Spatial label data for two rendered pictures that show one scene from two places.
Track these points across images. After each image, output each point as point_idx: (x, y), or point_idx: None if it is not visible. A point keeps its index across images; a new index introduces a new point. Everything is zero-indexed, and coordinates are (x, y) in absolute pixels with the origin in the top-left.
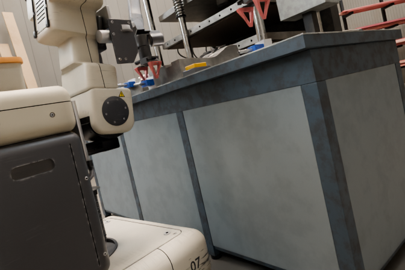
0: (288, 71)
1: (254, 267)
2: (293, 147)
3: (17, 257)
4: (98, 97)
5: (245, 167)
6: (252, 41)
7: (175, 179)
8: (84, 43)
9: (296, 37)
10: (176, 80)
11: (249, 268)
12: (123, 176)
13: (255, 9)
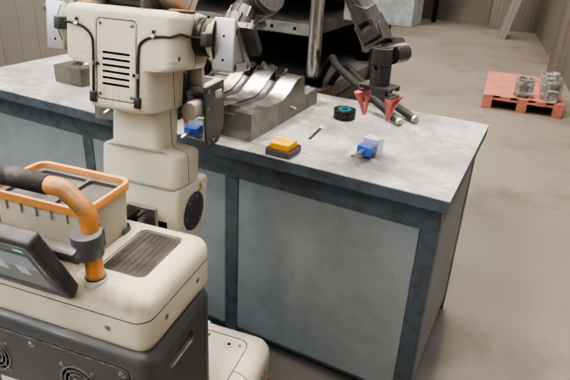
0: (412, 212)
1: (285, 352)
2: (387, 275)
3: None
4: (182, 200)
5: (318, 271)
6: (295, 30)
7: None
8: (168, 120)
9: (441, 200)
10: (252, 153)
11: (280, 354)
12: None
13: None
